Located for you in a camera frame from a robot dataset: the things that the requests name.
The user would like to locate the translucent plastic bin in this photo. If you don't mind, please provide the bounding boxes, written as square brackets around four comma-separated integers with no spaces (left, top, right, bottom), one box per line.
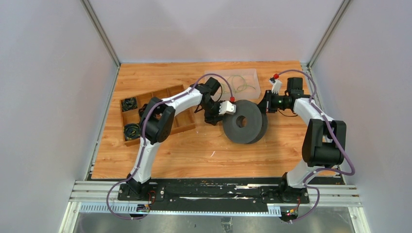
[204,68,261,100]

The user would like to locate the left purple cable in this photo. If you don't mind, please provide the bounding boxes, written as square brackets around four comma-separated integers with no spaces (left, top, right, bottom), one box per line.
[106,73,236,221]

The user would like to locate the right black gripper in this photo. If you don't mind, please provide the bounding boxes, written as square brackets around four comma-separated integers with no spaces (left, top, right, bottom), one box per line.
[254,90,289,114]

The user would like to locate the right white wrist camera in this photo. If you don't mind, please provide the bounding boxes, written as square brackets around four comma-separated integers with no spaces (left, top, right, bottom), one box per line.
[270,77,282,94]

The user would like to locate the dark grey spool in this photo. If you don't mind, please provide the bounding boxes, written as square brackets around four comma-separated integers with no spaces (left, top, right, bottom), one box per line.
[223,100,268,144]

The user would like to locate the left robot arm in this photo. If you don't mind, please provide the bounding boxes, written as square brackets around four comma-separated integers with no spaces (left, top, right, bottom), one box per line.
[125,73,224,200]

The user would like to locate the dark multicolour wire coil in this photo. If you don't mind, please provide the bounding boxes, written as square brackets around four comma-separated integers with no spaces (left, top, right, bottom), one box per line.
[121,97,138,112]

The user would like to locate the aluminium frame rail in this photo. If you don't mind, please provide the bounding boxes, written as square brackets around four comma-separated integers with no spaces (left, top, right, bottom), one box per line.
[59,177,370,233]

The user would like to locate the green wires in bin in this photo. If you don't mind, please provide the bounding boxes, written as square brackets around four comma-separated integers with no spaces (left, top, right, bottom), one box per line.
[225,75,257,96]

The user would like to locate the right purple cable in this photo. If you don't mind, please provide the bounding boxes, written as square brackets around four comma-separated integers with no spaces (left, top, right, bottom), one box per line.
[274,69,356,223]

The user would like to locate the purple cable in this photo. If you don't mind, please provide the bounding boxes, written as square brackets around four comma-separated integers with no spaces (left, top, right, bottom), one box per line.
[274,69,356,223]
[106,73,236,221]

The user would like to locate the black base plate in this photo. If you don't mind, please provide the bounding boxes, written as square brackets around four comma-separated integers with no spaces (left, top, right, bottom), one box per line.
[118,177,309,213]

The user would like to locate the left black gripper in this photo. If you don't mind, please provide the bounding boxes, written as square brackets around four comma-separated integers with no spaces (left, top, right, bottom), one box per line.
[201,100,226,126]

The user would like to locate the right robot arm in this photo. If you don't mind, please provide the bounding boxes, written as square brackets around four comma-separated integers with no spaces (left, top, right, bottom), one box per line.
[257,74,346,202]

